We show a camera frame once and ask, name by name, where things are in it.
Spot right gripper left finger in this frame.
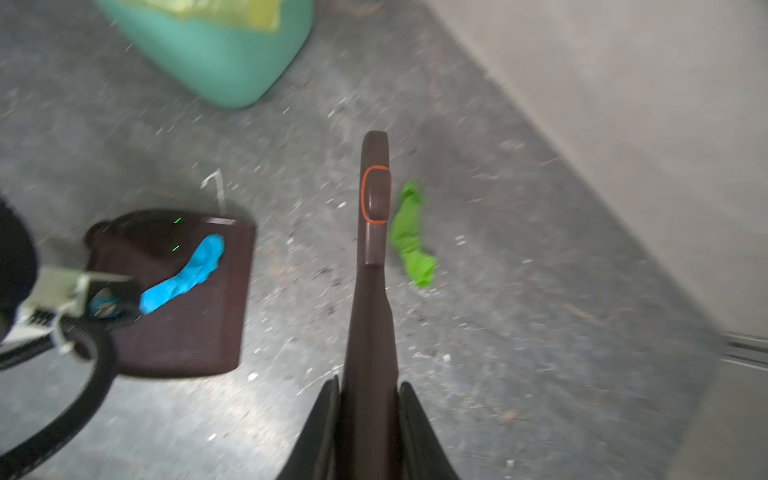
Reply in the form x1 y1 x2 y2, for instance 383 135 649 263
277 376 340 480

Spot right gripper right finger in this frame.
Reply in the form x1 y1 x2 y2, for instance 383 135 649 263
399 382 459 480

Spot brown cartoon face brush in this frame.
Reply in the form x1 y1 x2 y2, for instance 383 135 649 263
334 131 402 479

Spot dark brown dustpan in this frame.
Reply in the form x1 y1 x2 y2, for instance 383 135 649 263
84 209 257 379

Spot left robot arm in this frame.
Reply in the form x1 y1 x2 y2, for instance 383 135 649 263
1 198 38 340

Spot lime green paper scrap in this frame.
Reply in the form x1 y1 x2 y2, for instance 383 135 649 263
390 180 437 287

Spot blue paper scrap far left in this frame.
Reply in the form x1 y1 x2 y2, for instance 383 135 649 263
139 234 225 315

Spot green plastic trash bin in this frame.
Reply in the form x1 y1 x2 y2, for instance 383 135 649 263
96 1 314 109

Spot yellow-green bin liner bag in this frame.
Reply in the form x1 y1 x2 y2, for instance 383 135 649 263
132 0 283 32

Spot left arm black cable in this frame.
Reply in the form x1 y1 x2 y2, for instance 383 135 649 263
0 317 119 480

